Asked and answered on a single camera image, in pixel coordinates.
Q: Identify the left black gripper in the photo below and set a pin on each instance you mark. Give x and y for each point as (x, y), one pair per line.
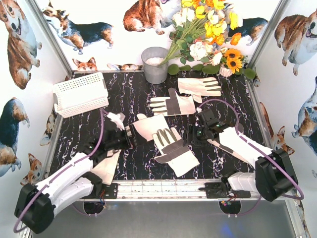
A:
(128, 137)

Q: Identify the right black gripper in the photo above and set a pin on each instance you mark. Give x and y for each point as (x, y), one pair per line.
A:
(190, 134)

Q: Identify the white grey glove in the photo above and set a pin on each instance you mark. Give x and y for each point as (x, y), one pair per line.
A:
(238, 151)
(172, 105)
(174, 152)

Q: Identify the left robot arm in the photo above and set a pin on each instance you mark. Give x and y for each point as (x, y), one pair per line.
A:
(84, 176)

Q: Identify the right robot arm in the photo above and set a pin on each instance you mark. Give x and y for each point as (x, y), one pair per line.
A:
(273, 175)

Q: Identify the white perforated storage basket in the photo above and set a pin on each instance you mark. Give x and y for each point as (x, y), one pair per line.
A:
(80, 95)

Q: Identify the green moss stone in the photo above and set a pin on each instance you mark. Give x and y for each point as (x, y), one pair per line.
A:
(249, 73)
(173, 69)

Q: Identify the green moss stone right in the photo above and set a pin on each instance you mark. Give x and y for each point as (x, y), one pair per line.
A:
(249, 73)

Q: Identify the small sunflower pot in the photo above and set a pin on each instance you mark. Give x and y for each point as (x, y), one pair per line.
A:
(232, 62)

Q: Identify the grey metal bucket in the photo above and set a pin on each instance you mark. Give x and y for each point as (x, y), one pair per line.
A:
(155, 68)

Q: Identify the artificial flower bouquet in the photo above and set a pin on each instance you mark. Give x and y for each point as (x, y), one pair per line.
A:
(200, 29)

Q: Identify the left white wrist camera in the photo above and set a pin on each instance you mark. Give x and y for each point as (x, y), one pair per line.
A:
(117, 119)

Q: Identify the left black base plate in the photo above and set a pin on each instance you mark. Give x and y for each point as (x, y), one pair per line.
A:
(104, 192)

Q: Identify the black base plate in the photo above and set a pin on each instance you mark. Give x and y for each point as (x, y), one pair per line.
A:
(220, 190)
(104, 192)

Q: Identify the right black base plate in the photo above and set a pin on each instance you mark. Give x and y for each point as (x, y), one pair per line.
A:
(220, 190)

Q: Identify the aluminium front rail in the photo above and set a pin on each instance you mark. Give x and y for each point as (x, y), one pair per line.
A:
(162, 190)

